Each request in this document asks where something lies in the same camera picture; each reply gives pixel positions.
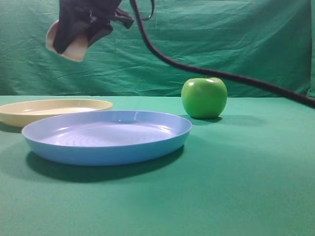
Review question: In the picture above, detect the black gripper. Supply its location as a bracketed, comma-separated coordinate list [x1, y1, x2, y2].
[53, 0, 134, 54]

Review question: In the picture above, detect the red and yellow bread bun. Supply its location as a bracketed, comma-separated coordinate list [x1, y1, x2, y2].
[46, 20, 88, 62]

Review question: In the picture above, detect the yellow plastic plate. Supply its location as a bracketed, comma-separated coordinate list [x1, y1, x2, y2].
[0, 99, 113, 127]

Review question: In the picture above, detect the blue plastic plate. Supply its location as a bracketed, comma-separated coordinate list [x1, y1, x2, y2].
[21, 110, 192, 166]

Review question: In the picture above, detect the green apple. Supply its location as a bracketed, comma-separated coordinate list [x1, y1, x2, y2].
[181, 78, 227, 119]

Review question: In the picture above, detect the green backdrop cloth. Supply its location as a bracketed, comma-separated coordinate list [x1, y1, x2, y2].
[0, 0, 315, 96]

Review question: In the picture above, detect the green table cloth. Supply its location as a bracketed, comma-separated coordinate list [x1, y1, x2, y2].
[0, 98, 315, 236]

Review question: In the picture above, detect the thin black cable loop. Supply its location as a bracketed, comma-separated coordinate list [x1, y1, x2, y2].
[141, 0, 156, 21]

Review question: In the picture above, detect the black sleeved cable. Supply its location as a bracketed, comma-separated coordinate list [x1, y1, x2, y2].
[129, 0, 315, 108]

